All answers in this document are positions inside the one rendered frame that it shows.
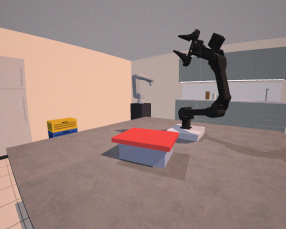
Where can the red square panel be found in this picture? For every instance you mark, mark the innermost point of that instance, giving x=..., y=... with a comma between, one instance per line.
x=147, y=138

